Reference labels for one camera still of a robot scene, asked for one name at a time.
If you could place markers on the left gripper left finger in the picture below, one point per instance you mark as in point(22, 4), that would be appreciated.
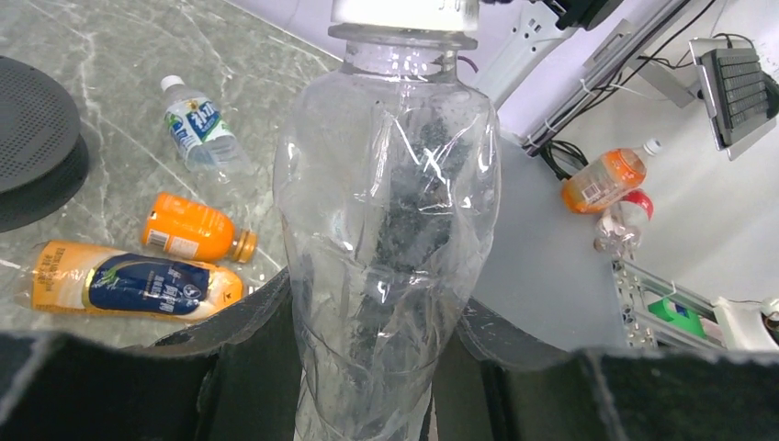
point(234, 376)

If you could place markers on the aluminium rail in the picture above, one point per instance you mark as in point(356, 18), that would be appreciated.
point(656, 312)

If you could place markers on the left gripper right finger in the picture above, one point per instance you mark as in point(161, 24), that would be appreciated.
point(496, 382)

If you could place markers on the dark grey perforated spool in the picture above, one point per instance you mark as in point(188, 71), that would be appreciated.
point(44, 157)

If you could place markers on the clear plastic bottle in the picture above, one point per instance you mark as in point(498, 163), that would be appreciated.
point(387, 177)

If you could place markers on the black keyboard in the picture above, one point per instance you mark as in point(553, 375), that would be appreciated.
point(741, 96)

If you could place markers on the large orange blue-label bottle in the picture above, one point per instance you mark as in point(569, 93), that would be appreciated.
point(88, 279)

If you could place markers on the white-label water bottle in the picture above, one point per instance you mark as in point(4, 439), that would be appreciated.
point(203, 138)

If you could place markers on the clear red-label bottle outside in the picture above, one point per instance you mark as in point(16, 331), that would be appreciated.
point(620, 227)

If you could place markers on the white bottle cap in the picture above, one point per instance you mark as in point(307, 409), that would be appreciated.
point(435, 15)

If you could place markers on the orange bottle outside table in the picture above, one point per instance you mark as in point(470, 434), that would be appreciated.
point(608, 178)

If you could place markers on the small orange juice bottle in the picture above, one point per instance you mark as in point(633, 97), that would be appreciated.
point(194, 231)

